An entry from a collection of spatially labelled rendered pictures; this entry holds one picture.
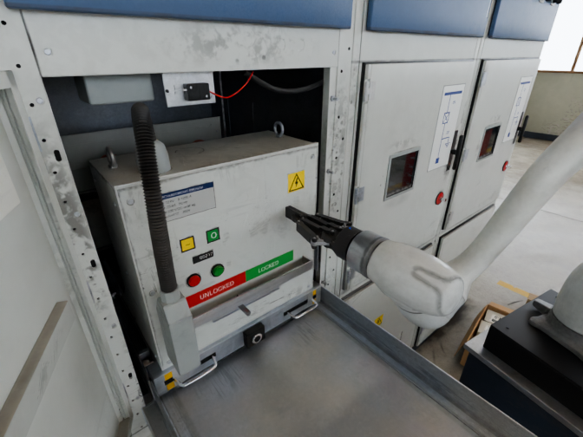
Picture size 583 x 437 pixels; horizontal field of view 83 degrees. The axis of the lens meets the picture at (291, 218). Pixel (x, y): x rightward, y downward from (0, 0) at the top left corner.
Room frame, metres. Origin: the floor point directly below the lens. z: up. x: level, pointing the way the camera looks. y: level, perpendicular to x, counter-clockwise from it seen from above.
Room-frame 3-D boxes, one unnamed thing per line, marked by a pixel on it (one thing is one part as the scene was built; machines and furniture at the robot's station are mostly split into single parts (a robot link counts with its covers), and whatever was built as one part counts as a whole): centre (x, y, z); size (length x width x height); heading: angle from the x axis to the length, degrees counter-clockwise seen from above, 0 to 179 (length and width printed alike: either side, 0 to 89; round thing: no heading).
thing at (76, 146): (1.16, 0.51, 1.28); 0.58 x 0.02 x 0.19; 130
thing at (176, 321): (0.50, 0.23, 1.09); 0.08 x 0.05 x 0.17; 40
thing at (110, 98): (0.99, 0.37, 1.18); 0.78 x 0.69 x 0.79; 40
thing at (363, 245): (0.57, -0.16, 1.23); 0.09 x 0.06 x 0.09; 130
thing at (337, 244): (0.63, -0.11, 1.23); 0.09 x 0.08 x 0.07; 40
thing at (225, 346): (0.70, 0.13, 0.89); 0.54 x 0.05 x 0.06; 130
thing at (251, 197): (0.68, 0.12, 1.15); 0.48 x 0.01 x 0.48; 130
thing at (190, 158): (0.88, 0.28, 1.15); 0.51 x 0.50 x 0.48; 40
